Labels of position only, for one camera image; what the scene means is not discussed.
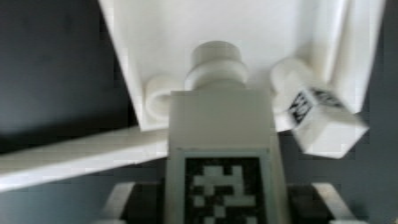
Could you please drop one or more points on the white U-shaped obstacle fence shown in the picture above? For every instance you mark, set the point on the white U-shaped obstacle fence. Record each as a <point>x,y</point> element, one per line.
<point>78,157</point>

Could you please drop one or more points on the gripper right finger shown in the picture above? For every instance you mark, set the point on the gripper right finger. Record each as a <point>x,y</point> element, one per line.
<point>318,206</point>

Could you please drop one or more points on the white leg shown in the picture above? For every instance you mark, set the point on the white leg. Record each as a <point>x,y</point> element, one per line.
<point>311,112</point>
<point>224,178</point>

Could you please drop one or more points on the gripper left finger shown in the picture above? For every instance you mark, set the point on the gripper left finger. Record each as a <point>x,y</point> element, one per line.
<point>133,204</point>

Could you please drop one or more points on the white square tabletop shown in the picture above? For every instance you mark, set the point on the white square tabletop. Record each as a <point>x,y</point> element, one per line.
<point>322,30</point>

